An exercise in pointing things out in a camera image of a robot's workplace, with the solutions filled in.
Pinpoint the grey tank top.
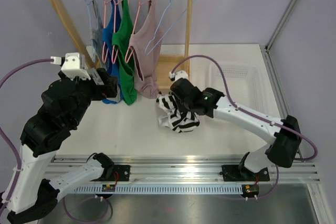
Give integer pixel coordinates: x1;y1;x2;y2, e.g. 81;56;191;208
90;0;119;77

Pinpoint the pink hanger under green top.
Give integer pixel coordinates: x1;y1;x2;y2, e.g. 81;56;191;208
111;0;122;64

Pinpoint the black white striped tank top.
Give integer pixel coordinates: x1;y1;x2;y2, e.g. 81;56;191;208
156;93;200;133

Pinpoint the pink hanger under blue top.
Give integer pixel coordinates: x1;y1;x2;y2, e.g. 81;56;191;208
102;0;114;63

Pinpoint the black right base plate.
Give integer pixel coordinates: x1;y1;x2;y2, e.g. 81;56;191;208
221;165;270;182

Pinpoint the mauve pink tank top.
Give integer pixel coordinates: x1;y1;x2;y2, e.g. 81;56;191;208
129;0;162;99

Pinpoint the blue tank top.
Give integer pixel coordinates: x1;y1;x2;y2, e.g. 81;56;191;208
103;0;123;104

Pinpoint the light blue wire hanger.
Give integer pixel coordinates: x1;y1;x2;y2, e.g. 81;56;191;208
145;0;201;56

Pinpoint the pink wire hanger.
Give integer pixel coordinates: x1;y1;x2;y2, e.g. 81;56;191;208
124;0;154;63

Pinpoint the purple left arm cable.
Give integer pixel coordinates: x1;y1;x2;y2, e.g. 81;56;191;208
0;57;115;221

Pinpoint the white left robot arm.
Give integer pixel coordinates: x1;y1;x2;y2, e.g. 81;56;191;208
1;68;118;223

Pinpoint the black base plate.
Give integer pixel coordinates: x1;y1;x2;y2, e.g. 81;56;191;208
221;165;270;182
103;164;131;182

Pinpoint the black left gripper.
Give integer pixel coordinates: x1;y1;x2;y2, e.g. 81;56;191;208
60;67;118;126

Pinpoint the white perforated plastic basket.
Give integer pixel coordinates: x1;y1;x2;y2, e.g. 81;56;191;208
219;61;280;117

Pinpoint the white slotted cable duct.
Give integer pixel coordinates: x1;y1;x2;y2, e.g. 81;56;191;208
73;184;243;195

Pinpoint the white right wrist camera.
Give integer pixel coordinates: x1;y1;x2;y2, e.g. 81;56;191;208
169;70;189;82

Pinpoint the aluminium corner frame post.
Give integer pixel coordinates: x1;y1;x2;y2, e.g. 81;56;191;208
265;0;314;53

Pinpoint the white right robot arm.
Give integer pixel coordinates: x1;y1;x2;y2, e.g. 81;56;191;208
170;78;301;181

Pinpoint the green tank top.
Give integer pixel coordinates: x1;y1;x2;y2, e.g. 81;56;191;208
112;0;137;105

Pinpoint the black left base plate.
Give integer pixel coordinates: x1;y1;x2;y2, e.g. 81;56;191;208
103;164;131;182

